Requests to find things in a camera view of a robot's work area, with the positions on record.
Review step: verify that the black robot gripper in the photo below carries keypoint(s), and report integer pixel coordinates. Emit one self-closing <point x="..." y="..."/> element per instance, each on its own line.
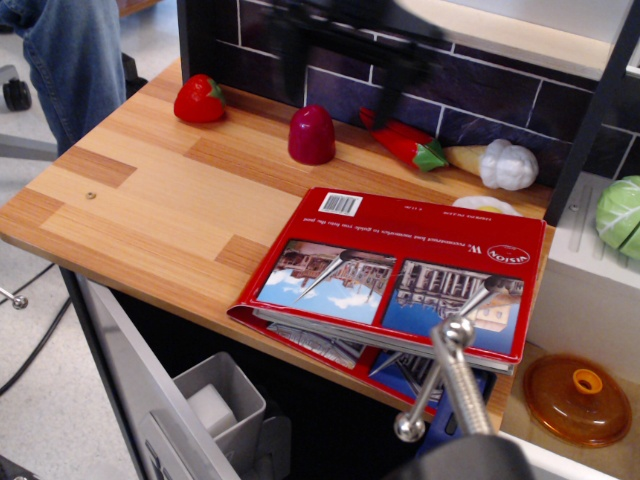
<point x="381" y="33"/>

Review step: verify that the red hardcover book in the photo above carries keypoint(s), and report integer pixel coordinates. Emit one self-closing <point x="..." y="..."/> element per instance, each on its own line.
<point x="358" y="281"/>

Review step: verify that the red toy chili pepper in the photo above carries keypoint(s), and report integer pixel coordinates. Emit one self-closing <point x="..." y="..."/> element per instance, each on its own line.
<point x="408" y="144"/>

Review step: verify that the dark red toy dome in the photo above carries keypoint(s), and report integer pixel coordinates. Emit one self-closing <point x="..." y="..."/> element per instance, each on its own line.
<point x="312" y="136"/>

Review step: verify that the toy ice cream cone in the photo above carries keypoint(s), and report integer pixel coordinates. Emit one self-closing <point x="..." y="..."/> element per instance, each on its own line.
<point x="499" y="165"/>

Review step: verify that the toy fried egg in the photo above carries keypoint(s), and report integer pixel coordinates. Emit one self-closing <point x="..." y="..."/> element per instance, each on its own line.
<point x="486" y="204"/>

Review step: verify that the red toy strawberry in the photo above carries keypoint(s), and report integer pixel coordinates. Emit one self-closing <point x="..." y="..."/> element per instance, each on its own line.
<point x="200" y="100"/>

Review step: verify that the green toy cabbage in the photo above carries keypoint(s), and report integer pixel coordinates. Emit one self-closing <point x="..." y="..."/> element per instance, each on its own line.
<point x="617" y="216"/>

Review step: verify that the person leg in jeans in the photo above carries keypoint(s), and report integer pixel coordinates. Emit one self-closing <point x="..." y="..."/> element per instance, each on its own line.
<point x="73" y="49"/>

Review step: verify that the blue clamp body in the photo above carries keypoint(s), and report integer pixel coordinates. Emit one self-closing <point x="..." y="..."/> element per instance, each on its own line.
<point x="444" y="426"/>

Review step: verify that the orange pot lid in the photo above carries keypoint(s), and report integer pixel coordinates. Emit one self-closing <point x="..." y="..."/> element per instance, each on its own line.
<point x="577" y="400"/>

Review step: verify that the grey plastic bin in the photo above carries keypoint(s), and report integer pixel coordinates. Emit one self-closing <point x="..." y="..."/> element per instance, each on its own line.
<point x="239" y="443"/>

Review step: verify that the white block in bin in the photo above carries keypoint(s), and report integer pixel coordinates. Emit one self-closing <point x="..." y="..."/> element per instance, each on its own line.
<point x="212" y="410"/>

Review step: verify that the black chair caster wheel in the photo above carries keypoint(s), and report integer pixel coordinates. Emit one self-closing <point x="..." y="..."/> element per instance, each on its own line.
<point x="17" y="95"/>

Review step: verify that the grey cabinet door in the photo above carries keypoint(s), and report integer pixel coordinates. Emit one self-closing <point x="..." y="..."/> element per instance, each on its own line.
<point x="165" y="439"/>

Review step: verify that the small metal knob rod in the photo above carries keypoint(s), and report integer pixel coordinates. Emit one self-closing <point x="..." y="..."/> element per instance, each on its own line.
<point x="18" y="302"/>

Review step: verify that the metal clamp screw handle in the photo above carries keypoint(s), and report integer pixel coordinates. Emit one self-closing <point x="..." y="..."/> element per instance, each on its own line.
<point x="450" y="338"/>

